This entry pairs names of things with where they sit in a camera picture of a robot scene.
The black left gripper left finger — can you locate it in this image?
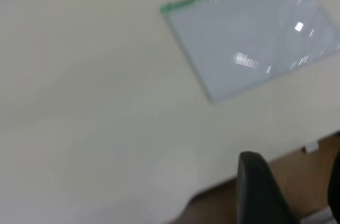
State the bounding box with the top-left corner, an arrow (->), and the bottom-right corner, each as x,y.
237,151 -> 301,224

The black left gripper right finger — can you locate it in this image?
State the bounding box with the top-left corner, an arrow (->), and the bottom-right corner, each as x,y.
327,149 -> 340,224

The clear bag with green zipper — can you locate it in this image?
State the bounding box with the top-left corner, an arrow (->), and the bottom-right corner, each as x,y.
160,0 -> 340,104

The green zipper slider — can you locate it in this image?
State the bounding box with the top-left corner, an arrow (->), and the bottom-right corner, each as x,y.
160,2 -> 174,14

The small white table edge clip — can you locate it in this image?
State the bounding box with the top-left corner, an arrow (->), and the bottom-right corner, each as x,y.
304,141 -> 319,153

